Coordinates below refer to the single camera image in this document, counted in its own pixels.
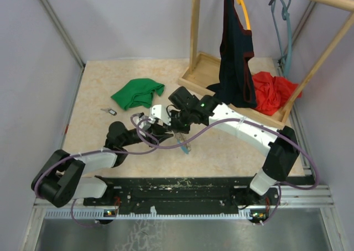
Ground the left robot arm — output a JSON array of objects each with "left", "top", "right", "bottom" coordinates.
[{"left": 31, "top": 122, "right": 152, "bottom": 208}]

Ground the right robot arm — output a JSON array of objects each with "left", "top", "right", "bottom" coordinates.
[{"left": 168, "top": 86, "right": 299, "bottom": 205}]

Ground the green cloth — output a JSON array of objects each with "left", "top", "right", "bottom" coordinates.
[{"left": 111, "top": 78, "right": 165, "bottom": 111}]

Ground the wooden clothes rack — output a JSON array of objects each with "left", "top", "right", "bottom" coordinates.
[{"left": 178, "top": 0, "right": 354, "bottom": 131}]

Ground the dark navy garment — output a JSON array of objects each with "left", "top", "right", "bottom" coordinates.
[{"left": 207, "top": 0, "right": 257, "bottom": 108}]

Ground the red cloth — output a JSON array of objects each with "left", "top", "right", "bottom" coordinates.
[{"left": 252, "top": 71, "right": 298, "bottom": 116}]

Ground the yellow hanger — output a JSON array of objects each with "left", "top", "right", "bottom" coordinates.
[{"left": 236, "top": 0, "right": 252, "bottom": 30}]

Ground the grey-blue hanger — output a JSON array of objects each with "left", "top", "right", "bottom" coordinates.
[{"left": 266, "top": 0, "right": 302, "bottom": 77}]

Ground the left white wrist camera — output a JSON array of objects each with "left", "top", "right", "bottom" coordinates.
[{"left": 132, "top": 113, "right": 155, "bottom": 130}]

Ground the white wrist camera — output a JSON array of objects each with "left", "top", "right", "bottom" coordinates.
[
  {"left": 150, "top": 104, "right": 171, "bottom": 126},
  {"left": 132, "top": 113, "right": 155, "bottom": 130}
]

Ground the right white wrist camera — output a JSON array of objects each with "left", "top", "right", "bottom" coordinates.
[{"left": 150, "top": 104, "right": 171, "bottom": 126}]

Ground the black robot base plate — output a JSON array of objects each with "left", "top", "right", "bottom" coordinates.
[{"left": 84, "top": 177, "right": 270, "bottom": 206}]

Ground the aluminium rail frame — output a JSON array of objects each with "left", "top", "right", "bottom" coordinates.
[{"left": 43, "top": 186, "right": 334, "bottom": 226}]

